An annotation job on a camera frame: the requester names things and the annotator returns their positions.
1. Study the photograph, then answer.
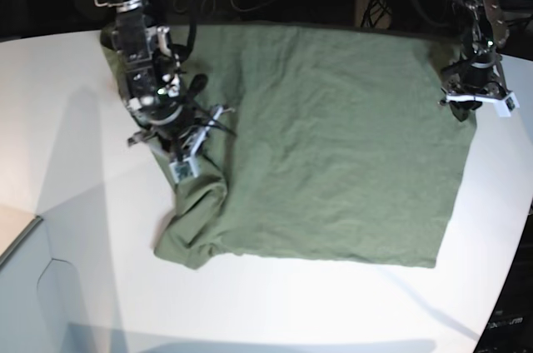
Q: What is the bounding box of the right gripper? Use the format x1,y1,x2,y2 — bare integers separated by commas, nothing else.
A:
127,103,236,162

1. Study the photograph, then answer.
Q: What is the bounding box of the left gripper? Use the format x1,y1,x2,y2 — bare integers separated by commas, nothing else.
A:
441,62,512,122

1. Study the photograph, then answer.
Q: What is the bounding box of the olive green t-shirt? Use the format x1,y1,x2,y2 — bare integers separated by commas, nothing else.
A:
99,19,480,271

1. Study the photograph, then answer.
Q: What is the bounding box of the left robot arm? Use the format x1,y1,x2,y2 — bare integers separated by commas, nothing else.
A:
440,0,520,122

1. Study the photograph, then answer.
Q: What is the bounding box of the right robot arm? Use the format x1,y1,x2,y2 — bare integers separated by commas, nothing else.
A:
94,0,227,164

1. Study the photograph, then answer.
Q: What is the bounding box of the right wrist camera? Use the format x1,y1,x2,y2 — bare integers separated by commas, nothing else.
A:
169,156,200,183

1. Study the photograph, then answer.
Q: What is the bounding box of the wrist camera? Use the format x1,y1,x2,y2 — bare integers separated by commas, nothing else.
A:
495,92,520,117
169,156,200,183

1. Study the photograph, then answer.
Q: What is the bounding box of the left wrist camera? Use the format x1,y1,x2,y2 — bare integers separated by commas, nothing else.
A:
495,92,520,117

